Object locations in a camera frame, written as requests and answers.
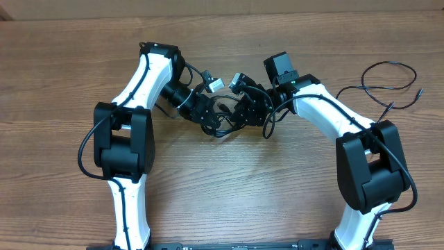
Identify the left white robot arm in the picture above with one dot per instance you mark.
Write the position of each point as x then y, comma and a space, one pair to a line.
124, 145

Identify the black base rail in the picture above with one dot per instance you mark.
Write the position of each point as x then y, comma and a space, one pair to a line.
239, 246

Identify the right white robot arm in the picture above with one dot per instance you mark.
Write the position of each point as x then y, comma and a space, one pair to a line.
372, 174

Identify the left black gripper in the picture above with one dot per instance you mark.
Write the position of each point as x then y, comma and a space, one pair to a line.
202, 104

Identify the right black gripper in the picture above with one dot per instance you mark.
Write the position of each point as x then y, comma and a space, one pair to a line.
250, 105

